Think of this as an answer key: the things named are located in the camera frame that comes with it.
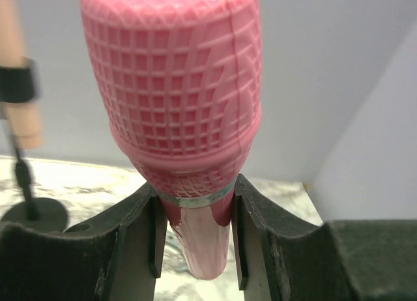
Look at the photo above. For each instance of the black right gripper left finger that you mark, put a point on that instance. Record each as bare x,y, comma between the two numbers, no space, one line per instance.
115,255

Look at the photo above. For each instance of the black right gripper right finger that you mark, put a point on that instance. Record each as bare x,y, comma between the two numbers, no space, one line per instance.
282,257

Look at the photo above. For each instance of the pink microphone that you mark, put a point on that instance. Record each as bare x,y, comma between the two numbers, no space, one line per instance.
180,81

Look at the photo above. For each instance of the tall black round-base stand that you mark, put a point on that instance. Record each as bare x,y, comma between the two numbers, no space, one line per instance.
42,214

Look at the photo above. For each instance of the peach microphone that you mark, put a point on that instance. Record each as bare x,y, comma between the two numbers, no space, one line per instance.
18,81

